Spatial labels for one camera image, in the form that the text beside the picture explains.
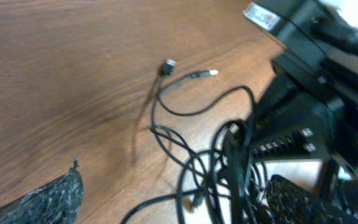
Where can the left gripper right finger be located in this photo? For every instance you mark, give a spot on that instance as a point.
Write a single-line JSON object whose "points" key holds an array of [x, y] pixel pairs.
{"points": [[290, 203]]}

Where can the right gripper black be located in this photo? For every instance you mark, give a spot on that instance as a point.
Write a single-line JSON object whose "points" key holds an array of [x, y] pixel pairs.
{"points": [[308, 113]]}

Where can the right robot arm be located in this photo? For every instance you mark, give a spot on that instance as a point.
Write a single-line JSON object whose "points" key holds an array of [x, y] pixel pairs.
{"points": [[308, 30]]}

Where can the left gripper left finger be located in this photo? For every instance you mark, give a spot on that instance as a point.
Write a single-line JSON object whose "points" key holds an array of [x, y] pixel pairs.
{"points": [[58, 201]]}

